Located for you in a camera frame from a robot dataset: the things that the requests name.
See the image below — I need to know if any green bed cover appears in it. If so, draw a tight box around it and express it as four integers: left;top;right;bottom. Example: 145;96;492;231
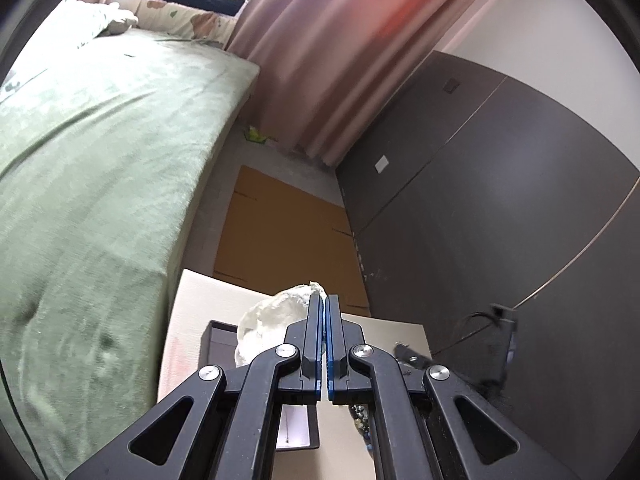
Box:
1;30;259;479

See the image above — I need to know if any light green crumpled duvet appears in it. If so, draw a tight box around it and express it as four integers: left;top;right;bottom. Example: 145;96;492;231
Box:
55;0;139;48

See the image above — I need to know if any white wall switch plate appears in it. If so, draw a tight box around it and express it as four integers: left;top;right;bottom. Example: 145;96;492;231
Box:
374;155;390;174

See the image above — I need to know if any black jewelry box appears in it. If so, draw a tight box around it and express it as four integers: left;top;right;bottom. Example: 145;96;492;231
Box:
198;321;320;452

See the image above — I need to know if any floral pillow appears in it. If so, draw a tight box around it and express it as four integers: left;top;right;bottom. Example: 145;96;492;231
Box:
119;0;238;48

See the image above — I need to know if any black cable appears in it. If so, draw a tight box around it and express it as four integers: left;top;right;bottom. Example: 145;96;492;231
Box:
430;311;501;359

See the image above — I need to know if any white tissue paper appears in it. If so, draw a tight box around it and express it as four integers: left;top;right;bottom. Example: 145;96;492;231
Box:
234;282;326;367

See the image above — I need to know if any dark wall socket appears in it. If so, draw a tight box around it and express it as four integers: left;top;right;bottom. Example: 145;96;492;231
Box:
442;78;460;94

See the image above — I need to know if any brown cardboard sheet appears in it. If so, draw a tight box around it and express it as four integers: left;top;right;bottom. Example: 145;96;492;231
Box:
213;166;370;316

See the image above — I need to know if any green yellow floor item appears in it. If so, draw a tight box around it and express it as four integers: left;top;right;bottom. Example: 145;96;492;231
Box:
244;127;273;144

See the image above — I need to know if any pink curtain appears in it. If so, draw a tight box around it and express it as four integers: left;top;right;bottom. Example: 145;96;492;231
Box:
228;0;475;166

